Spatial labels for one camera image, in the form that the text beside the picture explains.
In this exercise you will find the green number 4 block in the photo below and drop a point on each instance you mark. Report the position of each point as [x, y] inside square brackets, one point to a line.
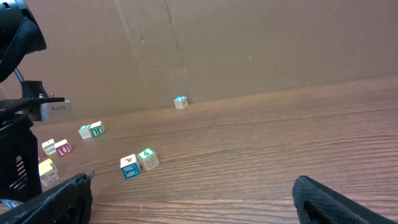
[148, 159]

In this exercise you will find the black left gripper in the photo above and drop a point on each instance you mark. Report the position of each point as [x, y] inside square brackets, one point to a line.
[19, 149]

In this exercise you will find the yellow letter O block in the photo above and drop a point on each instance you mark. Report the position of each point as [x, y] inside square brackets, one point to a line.
[48, 174]

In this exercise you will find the yellow letter G block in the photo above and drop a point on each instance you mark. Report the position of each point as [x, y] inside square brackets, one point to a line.
[48, 163]

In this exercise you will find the red letter U block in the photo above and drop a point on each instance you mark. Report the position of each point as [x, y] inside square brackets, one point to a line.
[63, 148]

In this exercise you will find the green letter block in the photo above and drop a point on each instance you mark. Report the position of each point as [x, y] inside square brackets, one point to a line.
[85, 131]

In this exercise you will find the blue letter D block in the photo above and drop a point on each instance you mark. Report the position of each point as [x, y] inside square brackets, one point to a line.
[181, 102]

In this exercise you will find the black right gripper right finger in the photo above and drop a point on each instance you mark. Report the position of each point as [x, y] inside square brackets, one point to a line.
[317, 204]

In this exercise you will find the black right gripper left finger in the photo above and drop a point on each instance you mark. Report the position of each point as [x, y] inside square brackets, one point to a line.
[68, 202]

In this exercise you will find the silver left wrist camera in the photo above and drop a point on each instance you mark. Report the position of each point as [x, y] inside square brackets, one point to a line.
[56, 111]

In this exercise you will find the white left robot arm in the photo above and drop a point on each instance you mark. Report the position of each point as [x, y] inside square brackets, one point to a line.
[20, 35]

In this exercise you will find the teal number block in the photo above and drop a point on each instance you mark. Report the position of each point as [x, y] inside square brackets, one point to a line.
[97, 128]

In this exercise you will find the blue edged picture block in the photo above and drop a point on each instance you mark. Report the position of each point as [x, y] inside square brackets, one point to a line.
[130, 166]

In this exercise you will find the yellow edged picture block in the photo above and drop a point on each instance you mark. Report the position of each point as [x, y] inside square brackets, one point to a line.
[49, 147]

